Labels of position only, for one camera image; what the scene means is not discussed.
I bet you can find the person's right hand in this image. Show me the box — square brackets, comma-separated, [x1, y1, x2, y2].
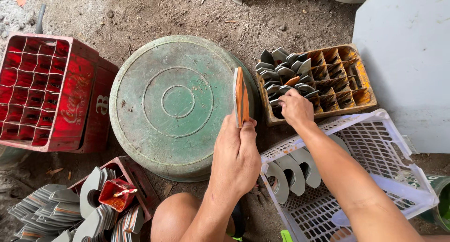
[278, 88, 315, 131]

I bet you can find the person's left hand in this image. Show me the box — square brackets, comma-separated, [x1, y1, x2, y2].
[210, 112, 262, 201]

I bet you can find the orange-edged metal blade stack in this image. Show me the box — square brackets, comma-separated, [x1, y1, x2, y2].
[233, 66, 250, 129]

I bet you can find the group of grey blades upright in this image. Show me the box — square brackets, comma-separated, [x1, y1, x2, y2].
[255, 47, 320, 110]

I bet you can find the yellow divided crate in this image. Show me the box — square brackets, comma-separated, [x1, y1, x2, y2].
[255, 44, 378, 127]

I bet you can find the grey curved metal blade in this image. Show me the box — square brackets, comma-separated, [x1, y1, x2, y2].
[264, 161, 290, 204]
[275, 154, 306, 196]
[290, 148, 322, 189]

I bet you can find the white plastic mesh basket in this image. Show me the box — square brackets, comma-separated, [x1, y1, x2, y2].
[259, 109, 440, 242]

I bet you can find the green round upturned basin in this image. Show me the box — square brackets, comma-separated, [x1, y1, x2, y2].
[109, 34, 263, 183]

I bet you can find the pale grey flat board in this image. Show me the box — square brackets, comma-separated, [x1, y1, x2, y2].
[352, 0, 450, 154]

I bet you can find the black and green sandal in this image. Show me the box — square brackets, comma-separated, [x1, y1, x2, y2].
[227, 199, 247, 242]

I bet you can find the person's bare knee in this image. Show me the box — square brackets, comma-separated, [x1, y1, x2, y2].
[150, 192, 211, 242]

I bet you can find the small red crate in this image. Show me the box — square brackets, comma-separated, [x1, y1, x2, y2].
[68, 155, 162, 223]

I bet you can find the dark red lettered crate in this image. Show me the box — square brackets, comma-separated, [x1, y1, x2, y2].
[70, 57, 120, 154]

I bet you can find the green metal drum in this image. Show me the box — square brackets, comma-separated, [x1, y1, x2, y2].
[418, 174, 450, 233]

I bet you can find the paint-stained brush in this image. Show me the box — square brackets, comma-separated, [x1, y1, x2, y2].
[113, 188, 138, 198]

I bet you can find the red paint container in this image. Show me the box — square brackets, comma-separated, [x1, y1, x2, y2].
[98, 178, 138, 213]

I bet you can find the red bottle crate with dividers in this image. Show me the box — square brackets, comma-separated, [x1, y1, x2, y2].
[0, 32, 101, 153]

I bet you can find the heap of grey orange-edged blades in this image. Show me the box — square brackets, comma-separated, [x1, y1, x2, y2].
[7, 166, 145, 242]

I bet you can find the grey metal pipe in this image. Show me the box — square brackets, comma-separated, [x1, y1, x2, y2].
[35, 4, 46, 34]

